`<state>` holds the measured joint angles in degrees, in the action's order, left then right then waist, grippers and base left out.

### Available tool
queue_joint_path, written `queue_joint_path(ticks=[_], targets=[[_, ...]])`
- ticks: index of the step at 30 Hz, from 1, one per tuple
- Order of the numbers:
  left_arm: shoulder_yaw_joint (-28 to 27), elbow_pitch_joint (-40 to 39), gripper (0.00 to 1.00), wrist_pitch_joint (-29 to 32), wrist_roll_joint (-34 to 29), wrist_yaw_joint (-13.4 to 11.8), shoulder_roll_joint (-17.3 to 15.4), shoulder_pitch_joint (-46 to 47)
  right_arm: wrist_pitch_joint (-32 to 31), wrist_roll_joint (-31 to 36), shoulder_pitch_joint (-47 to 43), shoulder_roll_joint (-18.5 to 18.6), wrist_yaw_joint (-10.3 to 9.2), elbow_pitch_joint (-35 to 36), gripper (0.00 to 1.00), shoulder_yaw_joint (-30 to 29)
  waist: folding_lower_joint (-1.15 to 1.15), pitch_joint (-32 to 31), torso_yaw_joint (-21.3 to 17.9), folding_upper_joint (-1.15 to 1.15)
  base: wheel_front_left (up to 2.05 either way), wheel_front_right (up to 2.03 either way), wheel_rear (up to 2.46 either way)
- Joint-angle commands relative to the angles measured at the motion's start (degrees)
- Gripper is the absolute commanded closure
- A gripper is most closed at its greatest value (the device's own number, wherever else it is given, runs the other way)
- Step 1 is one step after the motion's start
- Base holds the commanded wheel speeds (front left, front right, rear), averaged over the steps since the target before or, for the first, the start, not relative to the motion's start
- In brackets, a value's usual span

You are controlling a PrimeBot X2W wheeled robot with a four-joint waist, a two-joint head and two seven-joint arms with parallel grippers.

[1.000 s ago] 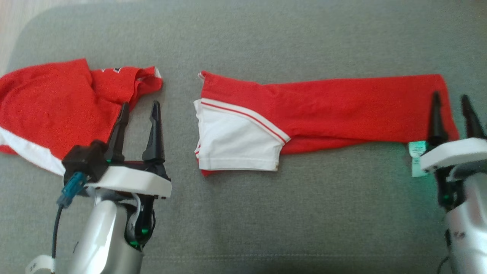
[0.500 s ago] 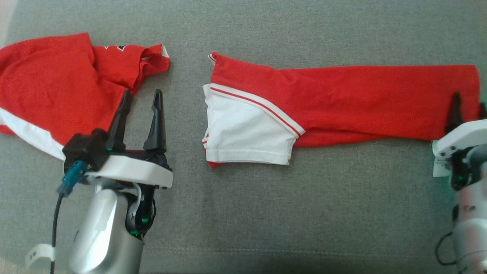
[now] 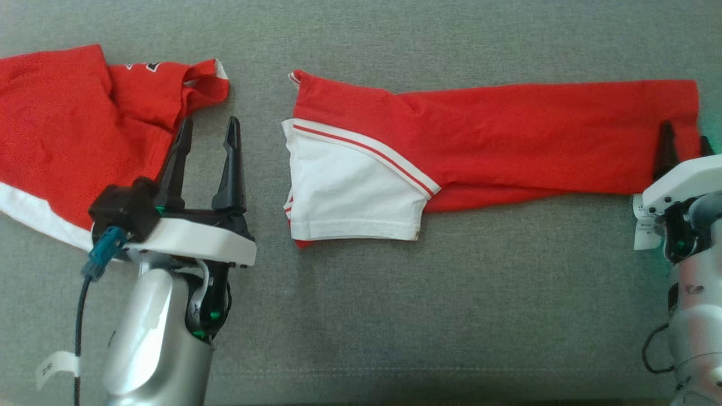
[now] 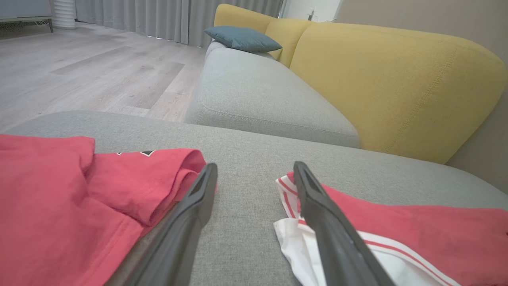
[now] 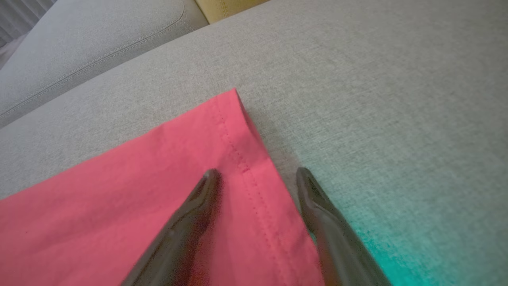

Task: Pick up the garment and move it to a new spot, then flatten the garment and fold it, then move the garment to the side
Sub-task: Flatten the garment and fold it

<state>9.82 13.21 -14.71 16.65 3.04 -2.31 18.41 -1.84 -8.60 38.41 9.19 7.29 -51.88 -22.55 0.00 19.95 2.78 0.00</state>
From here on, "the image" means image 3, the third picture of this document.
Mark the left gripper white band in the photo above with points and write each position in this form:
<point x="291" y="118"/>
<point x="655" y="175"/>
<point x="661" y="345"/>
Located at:
<point x="197" y="242"/>

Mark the red basketball jersey white sleeves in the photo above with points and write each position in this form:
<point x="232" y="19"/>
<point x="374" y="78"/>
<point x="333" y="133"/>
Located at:
<point x="507" y="141"/>

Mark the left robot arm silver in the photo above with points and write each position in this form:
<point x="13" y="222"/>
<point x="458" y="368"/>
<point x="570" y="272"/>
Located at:
<point x="146" y="338"/>

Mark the red shorts white stripe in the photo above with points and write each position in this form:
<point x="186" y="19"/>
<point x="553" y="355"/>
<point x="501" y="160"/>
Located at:
<point x="56" y="141"/>

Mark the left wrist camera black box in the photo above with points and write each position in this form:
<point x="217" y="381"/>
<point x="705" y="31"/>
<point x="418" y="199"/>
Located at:
<point x="121" y="208"/>

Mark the large grey sofa ottoman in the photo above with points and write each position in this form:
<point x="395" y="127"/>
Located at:
<point x="395" y="310"/>

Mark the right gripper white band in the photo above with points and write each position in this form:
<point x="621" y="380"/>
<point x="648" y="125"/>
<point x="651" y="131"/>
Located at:
<point x="688" y="180"/>

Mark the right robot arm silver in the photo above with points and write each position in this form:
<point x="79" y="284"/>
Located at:
<point x="699" y="316"/>

